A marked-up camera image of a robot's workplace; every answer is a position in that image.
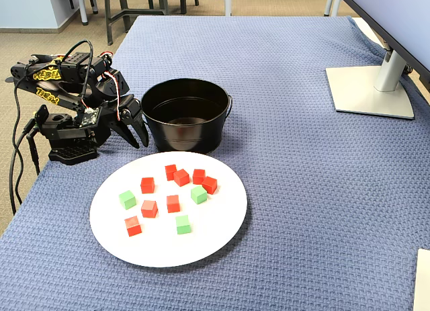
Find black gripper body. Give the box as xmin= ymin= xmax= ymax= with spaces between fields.
xmin=109 ymin=94 xmax=142 ymax=124

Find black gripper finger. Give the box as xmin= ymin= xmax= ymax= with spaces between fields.
xmin=129 ymin=112 xmax=150 ymax=148
xmin=109 ymin=118 xmax=140 ymax=149

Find white round plate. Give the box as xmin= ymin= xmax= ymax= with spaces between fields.
xmin=89 ymin=151 xmax=249 ymax=269

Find black metal bucket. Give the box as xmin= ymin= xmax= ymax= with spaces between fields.
xmin=140 ymin=77 xmax=234 ymax=155

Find green cube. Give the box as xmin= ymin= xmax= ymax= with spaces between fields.
xmin=175 ymin=214 xmax=192 ymax=235
xmin=118 ymin=189 xmax=137 ymax=210
xmin=190 ymin=185 xmax=208 ymax=205

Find black chair legs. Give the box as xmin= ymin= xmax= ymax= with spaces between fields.
xmin=63 ymin=0 xmax=99 ymax=15

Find white table leg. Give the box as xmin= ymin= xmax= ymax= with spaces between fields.
xmin=76 ymin=0 xmax=90 ymax=26

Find dark chair base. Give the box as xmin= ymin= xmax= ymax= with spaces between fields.
xmin=147 ymin=0 xmax=200 ymax=15

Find white table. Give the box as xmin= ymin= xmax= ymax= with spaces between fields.
xmin=90 ymin=0 xmax=232 ymax=17

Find blue woven cloth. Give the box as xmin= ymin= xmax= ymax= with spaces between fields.
xmin=0 ymin=15 xmax=430 ymax=311

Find white grey furniture legs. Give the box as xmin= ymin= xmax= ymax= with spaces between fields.
xmin=323 ymin=0 xmax=343 ymax=17

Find silver monitor stand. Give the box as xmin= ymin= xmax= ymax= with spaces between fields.
xmin=325 ymin=38 xmax=416 ymax=120

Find computer monitor screen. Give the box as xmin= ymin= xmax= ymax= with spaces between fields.
xmin=331 ymin=0 xmax=430 ymax=85

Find white red gripper servo wire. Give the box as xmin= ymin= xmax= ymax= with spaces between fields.
xmin=100 ymin=50 xmax=125 ymax=122

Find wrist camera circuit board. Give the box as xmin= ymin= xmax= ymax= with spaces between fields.
xmin=74 ymin=105 xmax=102 ymax=128

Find black camera cable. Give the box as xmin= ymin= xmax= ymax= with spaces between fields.
xmin=12 ymin=38 xmax=94 ymax=140

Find grey metal stool frame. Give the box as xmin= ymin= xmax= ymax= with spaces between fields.
xmin=103 ymin=0 xmax=169 ymax=46

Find black base cable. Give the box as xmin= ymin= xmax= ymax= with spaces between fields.
xmin=18 ymin=131 xmax=42 ymax=206
xmin=8 ymin=119 xmax=34 ymax=216

